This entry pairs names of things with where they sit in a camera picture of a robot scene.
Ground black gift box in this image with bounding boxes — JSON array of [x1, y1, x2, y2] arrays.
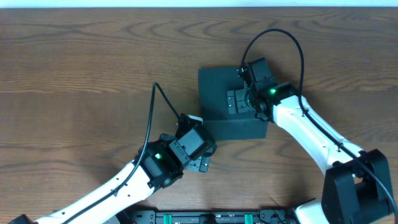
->
[[198, 67, 268, 141]]

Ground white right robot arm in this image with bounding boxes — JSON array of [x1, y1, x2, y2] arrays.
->
[[226, 83, 397, 223]]

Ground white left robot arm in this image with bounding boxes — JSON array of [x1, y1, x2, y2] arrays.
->
[[11, 140, 216, 223]]

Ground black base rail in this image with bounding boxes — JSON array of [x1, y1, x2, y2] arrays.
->
[[116, 208, 299, 224]]

